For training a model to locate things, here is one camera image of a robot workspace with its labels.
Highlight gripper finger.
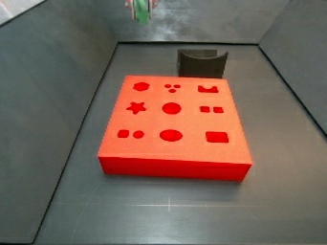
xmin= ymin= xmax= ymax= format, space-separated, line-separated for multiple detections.
xmin=125 ymin=0 xmax=135 ymax=19
xmin=149 ymin=0 xmax=157 ymax=10

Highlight green star-profile bar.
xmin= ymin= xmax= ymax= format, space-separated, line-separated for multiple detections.
xmin=133 ymin=0 xmax=151 ymax=24

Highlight dark curved fixture block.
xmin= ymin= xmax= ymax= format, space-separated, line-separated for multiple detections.
xmin=177 ymin=49 xmax=228 ymax=78

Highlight red shape-sorter foam block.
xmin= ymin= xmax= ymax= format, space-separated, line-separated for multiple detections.
xmin=99 ymin=76 xmax=252 ymax=182

